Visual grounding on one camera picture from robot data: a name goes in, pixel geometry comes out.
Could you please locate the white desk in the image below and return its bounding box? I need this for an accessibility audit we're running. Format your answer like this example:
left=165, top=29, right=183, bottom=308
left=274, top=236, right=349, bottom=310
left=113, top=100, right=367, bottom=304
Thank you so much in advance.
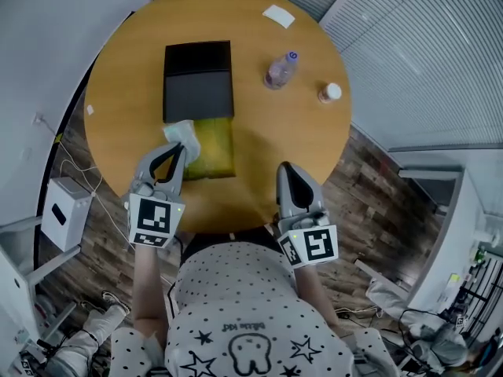
left=353, top=167, right=503, bottom=313

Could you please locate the white box appliance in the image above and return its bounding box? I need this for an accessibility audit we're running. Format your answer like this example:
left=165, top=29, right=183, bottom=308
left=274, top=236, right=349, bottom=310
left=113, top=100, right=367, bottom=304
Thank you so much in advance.
left=40, top=177, right=94, bottom=253

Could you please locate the white metal desk frame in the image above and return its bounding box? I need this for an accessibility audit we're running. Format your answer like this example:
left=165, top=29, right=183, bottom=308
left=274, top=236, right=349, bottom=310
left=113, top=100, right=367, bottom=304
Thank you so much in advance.
left=0, top=214, right=82, bottom=341

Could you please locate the person's right forearm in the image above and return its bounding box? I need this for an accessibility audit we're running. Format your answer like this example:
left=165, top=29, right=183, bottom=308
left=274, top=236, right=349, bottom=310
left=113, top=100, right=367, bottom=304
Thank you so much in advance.
left=292, top=265, right=341, bottom=329

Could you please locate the white dotted star-print shirt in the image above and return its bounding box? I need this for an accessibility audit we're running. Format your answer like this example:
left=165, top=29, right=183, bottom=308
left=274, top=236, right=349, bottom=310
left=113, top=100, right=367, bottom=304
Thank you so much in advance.
left=109, top=241, right=398, bottom=377

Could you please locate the white paper sheet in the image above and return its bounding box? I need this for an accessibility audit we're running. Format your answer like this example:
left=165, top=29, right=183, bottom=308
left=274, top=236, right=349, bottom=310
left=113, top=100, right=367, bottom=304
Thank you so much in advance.
left=262, top=5, right=296, bottom=29

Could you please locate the white power cable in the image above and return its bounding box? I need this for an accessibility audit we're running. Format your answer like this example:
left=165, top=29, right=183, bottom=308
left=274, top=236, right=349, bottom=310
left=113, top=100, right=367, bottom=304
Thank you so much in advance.
left=39, top=118, right=134, bottom=243

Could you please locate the small white-capped jar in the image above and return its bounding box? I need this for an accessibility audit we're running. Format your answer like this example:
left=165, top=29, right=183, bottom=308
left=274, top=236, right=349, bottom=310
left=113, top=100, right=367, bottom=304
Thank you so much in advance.
left=317, top=82, right=343, bottom=104

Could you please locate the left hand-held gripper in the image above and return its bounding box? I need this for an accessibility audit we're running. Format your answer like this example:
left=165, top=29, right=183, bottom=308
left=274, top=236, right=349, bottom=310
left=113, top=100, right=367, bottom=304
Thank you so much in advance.
left=124, top=141, right=188, bottom=249

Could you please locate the person's left forearm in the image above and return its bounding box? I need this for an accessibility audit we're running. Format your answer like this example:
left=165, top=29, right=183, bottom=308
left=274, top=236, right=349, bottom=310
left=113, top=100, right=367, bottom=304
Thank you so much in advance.
left=131, top=243, right=169, bottom=324

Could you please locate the black box with yellow tray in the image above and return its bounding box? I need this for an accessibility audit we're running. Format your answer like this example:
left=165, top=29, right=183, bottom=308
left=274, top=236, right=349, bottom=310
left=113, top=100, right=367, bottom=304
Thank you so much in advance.
left=162, top=40, right=237, bottom=181

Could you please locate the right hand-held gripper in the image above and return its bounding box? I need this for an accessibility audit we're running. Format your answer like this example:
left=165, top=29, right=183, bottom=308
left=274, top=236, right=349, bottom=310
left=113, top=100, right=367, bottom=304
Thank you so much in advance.
left=274, top=162, right=339, bottom=269

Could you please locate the clear plastic water bottle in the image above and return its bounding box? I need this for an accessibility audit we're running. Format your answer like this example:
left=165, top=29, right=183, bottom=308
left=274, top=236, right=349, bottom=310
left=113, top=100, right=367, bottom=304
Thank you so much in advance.
left=263, top=50, right=300, bottom=90

